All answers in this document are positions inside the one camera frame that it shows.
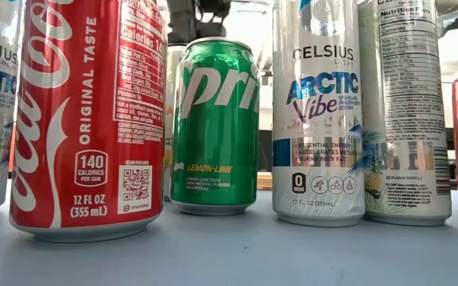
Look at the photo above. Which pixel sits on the green Sprite can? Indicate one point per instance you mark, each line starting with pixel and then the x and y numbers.
pixel 217 131

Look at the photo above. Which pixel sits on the white Celsius Tropical Vibe can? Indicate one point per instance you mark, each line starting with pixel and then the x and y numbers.
pixel 175 53
pixel 408 119

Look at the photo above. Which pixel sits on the blue grey table mat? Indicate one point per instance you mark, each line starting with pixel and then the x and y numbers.
pixel 229 258

